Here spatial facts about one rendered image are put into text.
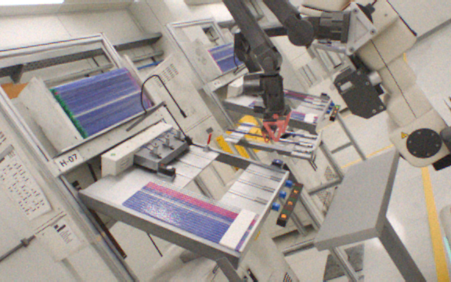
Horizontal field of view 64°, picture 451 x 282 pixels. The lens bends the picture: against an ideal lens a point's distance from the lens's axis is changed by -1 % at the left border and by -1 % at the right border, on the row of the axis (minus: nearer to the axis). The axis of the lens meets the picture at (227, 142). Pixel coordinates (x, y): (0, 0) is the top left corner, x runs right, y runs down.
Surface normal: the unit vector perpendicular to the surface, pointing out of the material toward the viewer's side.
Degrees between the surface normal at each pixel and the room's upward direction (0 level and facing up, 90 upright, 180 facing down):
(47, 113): 90
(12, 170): 89
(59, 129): 90
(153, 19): 90
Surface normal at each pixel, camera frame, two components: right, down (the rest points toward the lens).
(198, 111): -0.39, 0.36
